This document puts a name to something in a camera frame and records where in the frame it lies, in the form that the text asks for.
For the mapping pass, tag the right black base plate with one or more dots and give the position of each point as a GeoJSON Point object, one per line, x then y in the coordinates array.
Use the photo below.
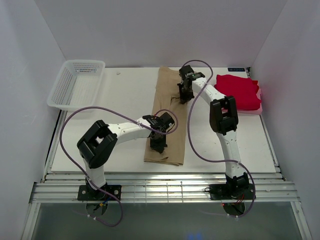
{"type": "Point", "coordinates": [224, 192]}

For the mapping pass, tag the white plastic mesh basket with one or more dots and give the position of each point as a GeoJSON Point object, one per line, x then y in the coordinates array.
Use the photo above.
{"type": "Point", "coordinates": [76, 85]}

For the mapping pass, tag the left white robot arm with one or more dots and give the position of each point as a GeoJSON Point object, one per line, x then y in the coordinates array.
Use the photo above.
{"type": "Point", "coordinates": [97, 144]}

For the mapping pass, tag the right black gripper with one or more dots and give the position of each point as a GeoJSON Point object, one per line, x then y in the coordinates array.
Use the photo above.
{"type": "Point", "coordinates": [183, 98]}

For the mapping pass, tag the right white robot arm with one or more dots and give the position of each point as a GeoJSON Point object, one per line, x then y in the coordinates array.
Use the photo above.
{"type": "Point", "coordinates": [223, 120]}

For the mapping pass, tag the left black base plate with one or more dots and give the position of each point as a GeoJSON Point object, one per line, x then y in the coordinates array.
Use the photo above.
{"type": "Point", "coordinates": [86, 193]}

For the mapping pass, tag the beige t shirt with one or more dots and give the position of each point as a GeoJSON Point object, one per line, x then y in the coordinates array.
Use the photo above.
{"type": "Point", "coordinates": [170, 148]}

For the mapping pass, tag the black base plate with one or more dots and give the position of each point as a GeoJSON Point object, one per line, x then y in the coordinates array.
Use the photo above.
{"type": "Point", "coordinates": [86, 193]}
{"type": "Point", "coordinates": [224, 192]}

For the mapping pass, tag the red folded t shirt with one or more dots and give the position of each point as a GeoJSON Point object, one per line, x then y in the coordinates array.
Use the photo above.
{"type": "Point", "coordinates": [244, 90]}

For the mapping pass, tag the aluminium rail frame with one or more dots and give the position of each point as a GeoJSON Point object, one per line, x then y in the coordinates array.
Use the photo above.
{"type": "Point", "coordinates": [160, 188]}

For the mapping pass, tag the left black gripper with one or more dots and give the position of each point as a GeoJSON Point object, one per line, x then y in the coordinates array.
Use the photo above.
{"type": "Point", "coordinates": [159, 147]}

